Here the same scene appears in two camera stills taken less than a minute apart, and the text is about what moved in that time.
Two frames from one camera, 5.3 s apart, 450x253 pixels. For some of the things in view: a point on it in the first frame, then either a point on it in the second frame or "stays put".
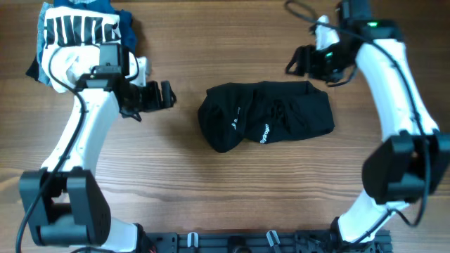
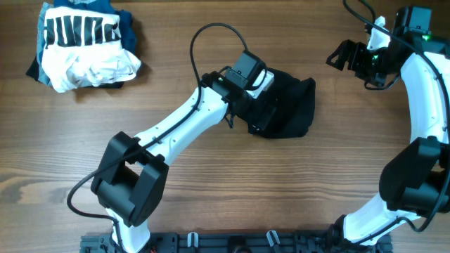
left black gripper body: (145, 98) → (250, 107)
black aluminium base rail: (263, 242) stays put
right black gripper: (299, 57) → (358, 50)
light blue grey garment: (41, 43) stays put
